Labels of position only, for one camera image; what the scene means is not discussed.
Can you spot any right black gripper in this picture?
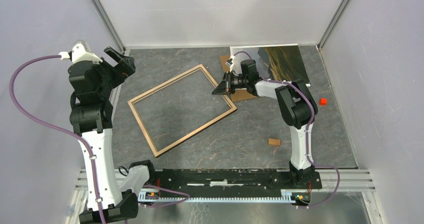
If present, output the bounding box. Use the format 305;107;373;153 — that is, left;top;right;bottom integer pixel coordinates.
212;71;248;95

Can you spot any wooden picture frame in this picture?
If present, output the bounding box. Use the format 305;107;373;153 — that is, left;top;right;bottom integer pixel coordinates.
127;63;238;158

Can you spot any landscape photo print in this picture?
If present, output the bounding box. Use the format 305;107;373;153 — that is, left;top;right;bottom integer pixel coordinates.
230;44;311;87

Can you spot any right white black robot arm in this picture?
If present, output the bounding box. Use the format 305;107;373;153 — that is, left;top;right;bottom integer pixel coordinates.
212;59;318;188

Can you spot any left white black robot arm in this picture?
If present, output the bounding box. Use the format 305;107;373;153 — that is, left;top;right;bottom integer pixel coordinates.
67;41;157;224

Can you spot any brown cardboard backing board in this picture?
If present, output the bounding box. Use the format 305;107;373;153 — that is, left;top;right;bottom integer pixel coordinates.
219;55;257;102

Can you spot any flat wooden block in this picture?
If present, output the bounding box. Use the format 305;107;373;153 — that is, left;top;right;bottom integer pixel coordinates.
268;138;281;147

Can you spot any red cube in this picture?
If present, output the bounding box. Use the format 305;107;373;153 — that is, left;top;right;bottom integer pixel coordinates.
319;97;328;106

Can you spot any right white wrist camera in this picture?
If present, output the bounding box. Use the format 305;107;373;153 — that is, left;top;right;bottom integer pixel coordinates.
225;55;235;72

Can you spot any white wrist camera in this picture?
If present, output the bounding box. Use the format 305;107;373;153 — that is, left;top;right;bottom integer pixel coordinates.
225;55;235;72
58;40;103;64

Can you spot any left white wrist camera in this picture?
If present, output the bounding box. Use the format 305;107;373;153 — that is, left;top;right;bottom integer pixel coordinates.
58;40;103;64

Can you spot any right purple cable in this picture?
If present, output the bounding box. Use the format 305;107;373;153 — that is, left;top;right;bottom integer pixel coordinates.
231;50;341;210

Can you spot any purple cable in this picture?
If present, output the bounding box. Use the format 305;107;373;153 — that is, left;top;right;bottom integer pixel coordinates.
8;54;191;224
231;50;341;210

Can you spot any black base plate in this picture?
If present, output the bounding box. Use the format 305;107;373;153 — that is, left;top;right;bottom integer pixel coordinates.
151;168;323;199

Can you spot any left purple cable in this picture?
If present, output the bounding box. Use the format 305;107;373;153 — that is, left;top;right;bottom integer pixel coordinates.
8;54;191;224

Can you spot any aluminium rail frame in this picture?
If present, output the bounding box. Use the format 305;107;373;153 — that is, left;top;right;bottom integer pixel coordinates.
60;43;375;224

